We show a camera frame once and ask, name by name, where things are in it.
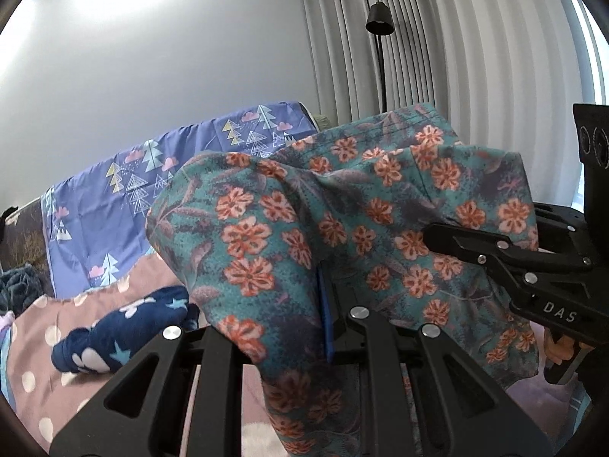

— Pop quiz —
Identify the teal floral garment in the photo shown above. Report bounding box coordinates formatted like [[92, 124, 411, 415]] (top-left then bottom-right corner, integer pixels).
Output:
[[145, 102, 542, 457]]

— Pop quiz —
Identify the dark teal fuzzy blanket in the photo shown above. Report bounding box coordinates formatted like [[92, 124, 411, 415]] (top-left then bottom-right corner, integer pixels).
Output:
[[0, 263, 47, 319]]

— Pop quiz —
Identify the window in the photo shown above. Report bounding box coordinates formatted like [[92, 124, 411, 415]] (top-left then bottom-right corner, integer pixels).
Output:
[[564, 0, 609, 205]]

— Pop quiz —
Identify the purple tree print pillow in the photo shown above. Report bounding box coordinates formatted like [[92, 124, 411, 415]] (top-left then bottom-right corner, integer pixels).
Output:
[[41, 101, 320, 300]]

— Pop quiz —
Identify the black floor lamp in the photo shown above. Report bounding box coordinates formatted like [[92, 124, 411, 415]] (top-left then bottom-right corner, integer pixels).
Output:
[[365, 2, 394, 113]]

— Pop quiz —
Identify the pink polka dot bedsheet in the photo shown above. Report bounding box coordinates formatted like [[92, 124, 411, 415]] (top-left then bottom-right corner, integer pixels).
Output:
[[0, 251, 593, 457]]

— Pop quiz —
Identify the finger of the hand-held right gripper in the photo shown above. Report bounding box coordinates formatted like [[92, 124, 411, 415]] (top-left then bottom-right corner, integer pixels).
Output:
[[532, 202, 587, 230], [422, 221, 591, 273]]

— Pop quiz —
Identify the dark brown headboard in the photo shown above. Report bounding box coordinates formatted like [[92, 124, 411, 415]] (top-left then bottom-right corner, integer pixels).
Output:
[[0, 199, 54, 274]]

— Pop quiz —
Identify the navy star print garment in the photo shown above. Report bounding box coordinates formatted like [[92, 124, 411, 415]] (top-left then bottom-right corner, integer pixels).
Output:
[[51, 286, 201, 375]]

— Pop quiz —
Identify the grey pleated curtain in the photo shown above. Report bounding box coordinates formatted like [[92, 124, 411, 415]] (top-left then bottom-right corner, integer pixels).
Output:
[[296, 0, 593, 203]]

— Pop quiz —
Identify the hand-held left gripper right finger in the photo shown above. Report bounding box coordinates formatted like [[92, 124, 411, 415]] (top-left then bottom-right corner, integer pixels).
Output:
[[317, 268, 555, 457]]

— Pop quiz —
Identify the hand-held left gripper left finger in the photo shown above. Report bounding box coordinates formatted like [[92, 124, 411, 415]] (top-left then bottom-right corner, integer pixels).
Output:
[[50, 324, 260, 457]]

